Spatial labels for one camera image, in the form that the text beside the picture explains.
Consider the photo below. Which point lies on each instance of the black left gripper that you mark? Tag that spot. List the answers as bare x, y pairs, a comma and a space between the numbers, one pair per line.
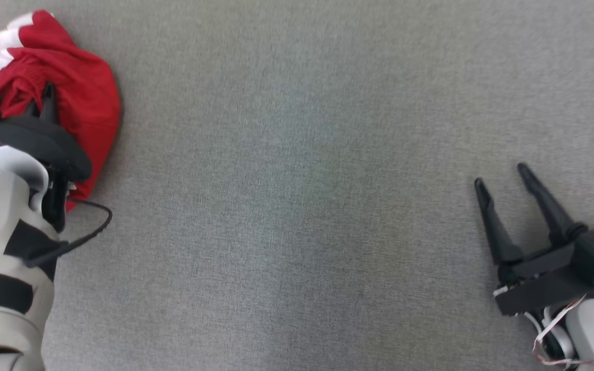
44, 141

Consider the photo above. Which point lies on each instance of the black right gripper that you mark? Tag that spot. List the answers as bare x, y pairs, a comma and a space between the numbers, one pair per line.
539, 283

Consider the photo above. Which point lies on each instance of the red shorts white stripe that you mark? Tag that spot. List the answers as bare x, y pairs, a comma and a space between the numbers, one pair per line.
80, 87

